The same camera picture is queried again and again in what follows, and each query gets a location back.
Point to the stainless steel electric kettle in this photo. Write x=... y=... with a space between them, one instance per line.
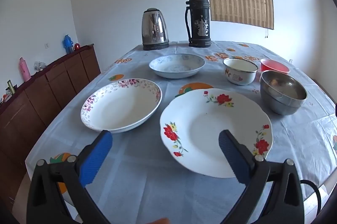
x=154 y=30

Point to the stainless steel bowl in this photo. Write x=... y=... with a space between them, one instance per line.
x=281 y=93

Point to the small red object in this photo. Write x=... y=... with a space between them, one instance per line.
x=77 y=46

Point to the pink thermos bottle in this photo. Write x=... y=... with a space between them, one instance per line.
x=24 y=70

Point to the white plate pink floral rim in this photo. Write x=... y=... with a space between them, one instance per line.
x=121 y=106

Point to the white plate red flowers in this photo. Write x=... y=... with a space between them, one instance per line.
x=191 y=123

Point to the brown wooden sideboard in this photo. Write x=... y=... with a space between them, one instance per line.
x=33 y=106

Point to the white enamel bowl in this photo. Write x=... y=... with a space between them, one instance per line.
x=240 y=71

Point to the red plastic bowl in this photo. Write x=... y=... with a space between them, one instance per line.
x=268 y=64

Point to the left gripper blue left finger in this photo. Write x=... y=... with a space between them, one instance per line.
x=92 y=157

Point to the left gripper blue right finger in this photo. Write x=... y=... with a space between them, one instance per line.
x=237 y=155

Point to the grey printed tablecloth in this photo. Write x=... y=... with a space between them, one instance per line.
x=148 y=175

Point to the white blue patterned plate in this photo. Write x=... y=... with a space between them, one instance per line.
x=177 y=66

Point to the small green bottle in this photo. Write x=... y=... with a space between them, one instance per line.
x=11 y=87

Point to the crumpled clear plastic bag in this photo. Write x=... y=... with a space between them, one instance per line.
x=39 y=66

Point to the black thermos flask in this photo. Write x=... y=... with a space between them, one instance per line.
x=197 y=20

